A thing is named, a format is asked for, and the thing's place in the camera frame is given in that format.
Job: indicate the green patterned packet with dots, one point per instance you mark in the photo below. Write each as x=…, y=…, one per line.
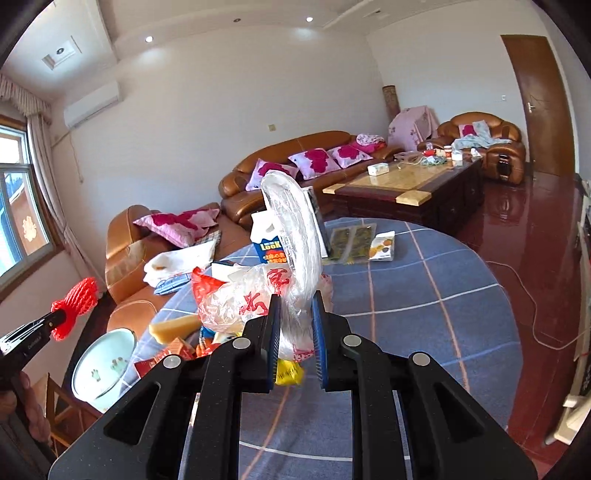
x=353, y=242

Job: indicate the pink floral cover cloth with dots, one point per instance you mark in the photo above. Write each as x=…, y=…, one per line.
x=411, y=127

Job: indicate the pink floral pillow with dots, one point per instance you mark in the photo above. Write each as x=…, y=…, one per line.
x=268, y=173
x=348, y=155
x=316, y=161
x=180, y=221

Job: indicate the red foam fruit net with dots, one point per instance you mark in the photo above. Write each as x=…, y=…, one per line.
x=76, y=300

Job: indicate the yellow sponge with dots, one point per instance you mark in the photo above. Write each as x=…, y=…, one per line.
x=173, y=327

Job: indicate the blue striped cloth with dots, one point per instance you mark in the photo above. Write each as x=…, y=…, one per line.
x=173, y=284

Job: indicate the brown leather chaise sofa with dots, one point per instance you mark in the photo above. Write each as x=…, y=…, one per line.
x=124, y=258

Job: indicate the blue milk carton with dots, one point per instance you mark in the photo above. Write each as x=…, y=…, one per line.
x=268, y=249

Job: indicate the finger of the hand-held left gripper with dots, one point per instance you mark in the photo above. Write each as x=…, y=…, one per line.
x=46, y=319

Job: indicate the clear printed plastic bag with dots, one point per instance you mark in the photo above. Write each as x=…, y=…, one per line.
x=295, y=217

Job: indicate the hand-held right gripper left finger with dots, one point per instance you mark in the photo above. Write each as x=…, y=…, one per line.
x=273, y=369

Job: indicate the white milk carton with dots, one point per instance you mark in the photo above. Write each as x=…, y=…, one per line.
x=321, y=226

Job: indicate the brown wooden door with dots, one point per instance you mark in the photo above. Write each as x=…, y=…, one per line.
x=535, y=101

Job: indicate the wooden chair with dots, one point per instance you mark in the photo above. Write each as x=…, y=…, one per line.
x=55, y=392

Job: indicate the clear plastic bag red print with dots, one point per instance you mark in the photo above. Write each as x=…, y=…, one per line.
x=231, y=295

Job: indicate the folded pink blanket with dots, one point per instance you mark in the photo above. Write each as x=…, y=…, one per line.
x=369, y=140

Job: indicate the rolled patterned mat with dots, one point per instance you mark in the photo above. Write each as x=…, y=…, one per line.
x=390, y=101

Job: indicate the white tissue box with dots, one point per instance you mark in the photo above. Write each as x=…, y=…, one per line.
x=377, y=170

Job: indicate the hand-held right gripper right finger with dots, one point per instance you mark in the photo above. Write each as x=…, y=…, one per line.
x=319, y=364

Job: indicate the beige curtain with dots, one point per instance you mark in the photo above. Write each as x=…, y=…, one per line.
x=44, y=157

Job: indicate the wooden coffee table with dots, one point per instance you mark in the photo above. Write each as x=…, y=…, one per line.
x=443, y=203

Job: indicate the yellow wrapper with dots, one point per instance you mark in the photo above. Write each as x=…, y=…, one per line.
x=288, y=374

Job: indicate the brown leather long sofa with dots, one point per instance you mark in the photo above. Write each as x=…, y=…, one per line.
x=240, y=184

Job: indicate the window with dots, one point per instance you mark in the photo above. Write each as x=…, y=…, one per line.
x=18, y=203

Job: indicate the white snack packet orange print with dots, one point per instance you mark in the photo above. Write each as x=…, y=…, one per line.
x=382, y=247

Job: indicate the light blue clothes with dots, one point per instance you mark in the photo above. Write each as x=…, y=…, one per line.
x=480, y=137

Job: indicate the white air conditioner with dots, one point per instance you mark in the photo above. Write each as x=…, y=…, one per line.
x=90, y=106

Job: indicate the white appliance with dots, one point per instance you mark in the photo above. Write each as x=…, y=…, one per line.
x=572, y=415

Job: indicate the red snack packet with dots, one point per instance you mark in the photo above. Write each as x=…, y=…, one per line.
x=157, y=364

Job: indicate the brown leather armchair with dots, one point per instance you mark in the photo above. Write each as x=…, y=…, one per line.
x=508, y=157

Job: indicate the checked cloth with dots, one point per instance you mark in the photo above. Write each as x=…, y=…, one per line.
x=210, y=237

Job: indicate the person's left hand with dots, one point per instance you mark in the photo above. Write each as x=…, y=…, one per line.
x=34, y=415

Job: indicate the folded white and blue cloths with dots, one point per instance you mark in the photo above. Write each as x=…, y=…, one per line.
x=180, y=261

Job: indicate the white basin with cartoon print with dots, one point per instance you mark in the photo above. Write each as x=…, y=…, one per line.
x=101, y=369

